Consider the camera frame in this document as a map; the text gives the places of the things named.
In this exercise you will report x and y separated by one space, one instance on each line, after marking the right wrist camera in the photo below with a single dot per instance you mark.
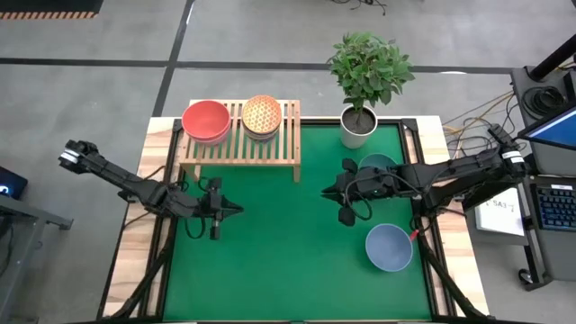
347 217

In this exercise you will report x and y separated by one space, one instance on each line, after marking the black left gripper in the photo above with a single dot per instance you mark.
204 207

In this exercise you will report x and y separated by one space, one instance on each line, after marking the black metal table frame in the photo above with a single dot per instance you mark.
409 126

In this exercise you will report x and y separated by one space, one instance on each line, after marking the monitor with blue screen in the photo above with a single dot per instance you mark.
555 130

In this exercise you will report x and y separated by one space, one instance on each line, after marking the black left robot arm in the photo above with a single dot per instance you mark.
117 177

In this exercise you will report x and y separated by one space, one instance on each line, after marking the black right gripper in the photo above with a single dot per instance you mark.
373 182

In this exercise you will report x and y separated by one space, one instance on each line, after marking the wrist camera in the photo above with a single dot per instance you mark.
347 217
215 231

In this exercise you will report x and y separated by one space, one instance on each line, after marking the green plant in white pot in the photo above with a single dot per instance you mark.
369 72

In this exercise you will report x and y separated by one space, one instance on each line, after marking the black pole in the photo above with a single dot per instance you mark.
555 58

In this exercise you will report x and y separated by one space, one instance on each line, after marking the black device with light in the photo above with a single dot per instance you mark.
9 184

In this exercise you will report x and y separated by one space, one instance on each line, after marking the orange bowl teal star exterior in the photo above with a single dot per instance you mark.
262 113

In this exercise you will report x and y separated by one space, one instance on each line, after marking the backlit black keyboard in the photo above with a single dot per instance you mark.
555 207

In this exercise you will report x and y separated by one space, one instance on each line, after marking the green table mat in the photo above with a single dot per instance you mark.
288 270

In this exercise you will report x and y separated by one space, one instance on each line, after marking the hazard striped black mat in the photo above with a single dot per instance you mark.
45 5

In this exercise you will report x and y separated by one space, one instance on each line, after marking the grey metal desk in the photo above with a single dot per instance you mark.
27 211

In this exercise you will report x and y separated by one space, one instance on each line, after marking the plain grey-blue bowl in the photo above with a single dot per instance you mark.
389 247

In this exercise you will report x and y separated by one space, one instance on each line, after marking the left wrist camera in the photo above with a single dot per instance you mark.
215 231

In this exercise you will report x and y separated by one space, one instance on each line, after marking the white paper sheet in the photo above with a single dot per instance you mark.
501 216

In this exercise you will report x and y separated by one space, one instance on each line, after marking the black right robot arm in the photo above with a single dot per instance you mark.
450 175

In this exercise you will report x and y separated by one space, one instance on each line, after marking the black power strip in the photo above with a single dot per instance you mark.
495 130

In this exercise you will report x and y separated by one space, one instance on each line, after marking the wooden slatted shelf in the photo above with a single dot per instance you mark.
252 155

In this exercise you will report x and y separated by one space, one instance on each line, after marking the plain coral red bowl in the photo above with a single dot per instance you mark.
206 118

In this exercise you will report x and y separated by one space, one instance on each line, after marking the plain teal green bowl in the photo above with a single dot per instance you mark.
378 160

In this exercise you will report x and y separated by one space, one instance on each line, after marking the grey equipment cart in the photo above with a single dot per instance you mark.
558 256

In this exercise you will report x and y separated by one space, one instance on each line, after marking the plain pink bowl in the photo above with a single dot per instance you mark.
211 141

